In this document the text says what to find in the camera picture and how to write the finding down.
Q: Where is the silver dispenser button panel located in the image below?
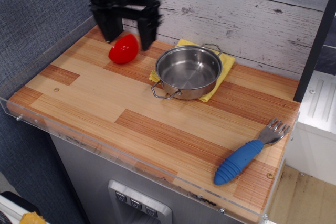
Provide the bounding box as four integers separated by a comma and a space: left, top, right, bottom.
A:
108, 179, 173, 223

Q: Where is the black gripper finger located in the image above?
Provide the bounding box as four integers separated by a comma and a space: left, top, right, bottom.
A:
138, 18, 160, 51
91, 7, 123, 42

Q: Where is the yellow tape piece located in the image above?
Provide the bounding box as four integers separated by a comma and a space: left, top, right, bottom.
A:
19, 212, 47, 224

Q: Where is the small stainless steel pot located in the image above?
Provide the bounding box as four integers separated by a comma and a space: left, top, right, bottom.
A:
151, 42, 224, 101

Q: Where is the blue-handled metal fork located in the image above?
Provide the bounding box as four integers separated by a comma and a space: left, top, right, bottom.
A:
214, 118, 291, 186

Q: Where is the clear acrylic guard rail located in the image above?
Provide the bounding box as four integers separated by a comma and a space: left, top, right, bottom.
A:
1, 19, 299, 223

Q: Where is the black right post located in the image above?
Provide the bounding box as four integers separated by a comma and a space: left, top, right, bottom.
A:
293, 0, 335, 102

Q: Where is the grey toy fridge cabinet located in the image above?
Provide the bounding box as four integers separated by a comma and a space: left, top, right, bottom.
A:
51, 136, 238, 223

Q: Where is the black post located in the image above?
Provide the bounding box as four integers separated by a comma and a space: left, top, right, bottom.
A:
94, 0, 123, 43
293, 0, 335, 102

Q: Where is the black left post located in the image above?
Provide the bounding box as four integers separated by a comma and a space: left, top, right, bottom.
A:
94, 0, 123, 43

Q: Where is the yellow cloth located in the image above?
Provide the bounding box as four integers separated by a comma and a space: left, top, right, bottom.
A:
149, 38, 236, 103

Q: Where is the black corrugated hose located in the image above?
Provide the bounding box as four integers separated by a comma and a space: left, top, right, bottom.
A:
0, 211, 16, 224

